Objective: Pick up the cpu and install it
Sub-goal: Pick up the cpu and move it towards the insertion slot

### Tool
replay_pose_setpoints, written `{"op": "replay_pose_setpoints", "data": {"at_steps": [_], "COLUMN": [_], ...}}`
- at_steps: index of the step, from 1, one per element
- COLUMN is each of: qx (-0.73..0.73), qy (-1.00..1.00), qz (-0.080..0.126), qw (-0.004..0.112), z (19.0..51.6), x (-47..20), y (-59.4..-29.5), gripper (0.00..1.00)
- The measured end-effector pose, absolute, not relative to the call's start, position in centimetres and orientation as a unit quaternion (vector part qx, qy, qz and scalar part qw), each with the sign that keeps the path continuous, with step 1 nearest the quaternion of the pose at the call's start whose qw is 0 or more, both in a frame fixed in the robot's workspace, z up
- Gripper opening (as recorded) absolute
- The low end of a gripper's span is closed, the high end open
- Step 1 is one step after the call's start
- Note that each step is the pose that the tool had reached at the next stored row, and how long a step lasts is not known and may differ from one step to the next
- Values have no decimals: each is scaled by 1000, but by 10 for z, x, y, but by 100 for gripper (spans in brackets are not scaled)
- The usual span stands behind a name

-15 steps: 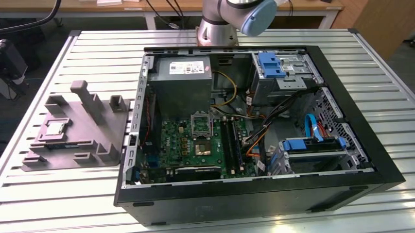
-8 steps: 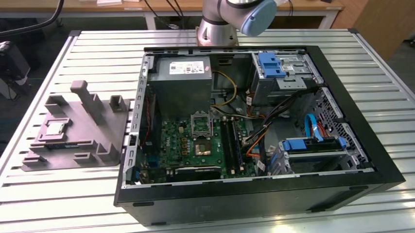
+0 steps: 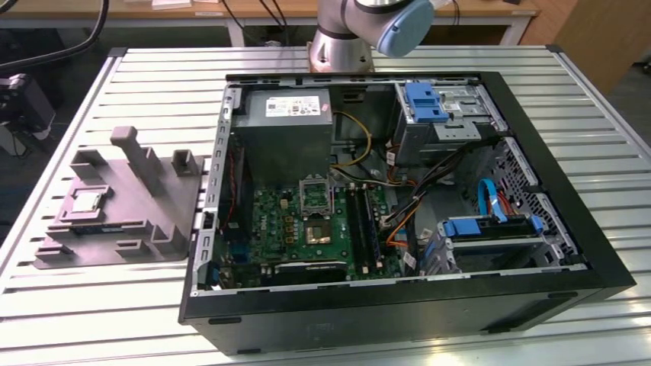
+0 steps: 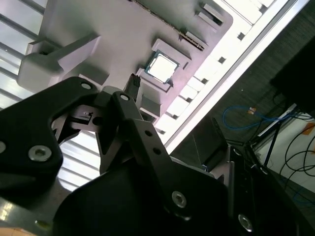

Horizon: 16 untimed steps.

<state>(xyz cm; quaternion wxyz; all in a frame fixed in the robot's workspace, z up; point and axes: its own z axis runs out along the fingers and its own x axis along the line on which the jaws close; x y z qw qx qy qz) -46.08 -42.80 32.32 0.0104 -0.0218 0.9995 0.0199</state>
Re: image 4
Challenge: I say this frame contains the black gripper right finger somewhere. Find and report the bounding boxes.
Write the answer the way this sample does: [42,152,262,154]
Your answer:
[193,117,308,236]

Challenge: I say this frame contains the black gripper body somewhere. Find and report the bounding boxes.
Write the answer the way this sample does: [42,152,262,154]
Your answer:
[53,158,232,236]

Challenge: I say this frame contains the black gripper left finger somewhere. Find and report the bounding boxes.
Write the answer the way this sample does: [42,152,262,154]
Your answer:
[0,73,193,221]

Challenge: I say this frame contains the silver CPU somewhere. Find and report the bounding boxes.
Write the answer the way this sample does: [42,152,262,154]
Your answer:
[145,50,181,85]

